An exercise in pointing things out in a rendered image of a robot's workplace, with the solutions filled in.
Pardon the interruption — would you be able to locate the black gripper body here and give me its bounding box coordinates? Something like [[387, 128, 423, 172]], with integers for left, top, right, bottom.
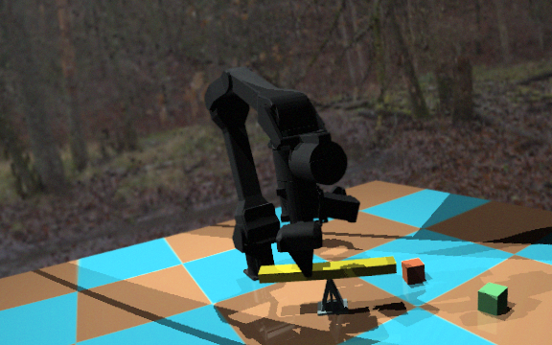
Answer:
[[276, 179, 322, 253]]

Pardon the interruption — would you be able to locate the green cube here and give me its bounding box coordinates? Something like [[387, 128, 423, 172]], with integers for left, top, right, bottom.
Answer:
[[477, 282, 508, 316]]

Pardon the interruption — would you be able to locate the orange cube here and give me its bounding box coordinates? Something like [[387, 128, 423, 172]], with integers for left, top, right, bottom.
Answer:
[[401, 258, 426, 285]]

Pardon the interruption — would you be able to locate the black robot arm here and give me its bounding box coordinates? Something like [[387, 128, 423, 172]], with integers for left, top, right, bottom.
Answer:
[[204, 67, 360, 281]]

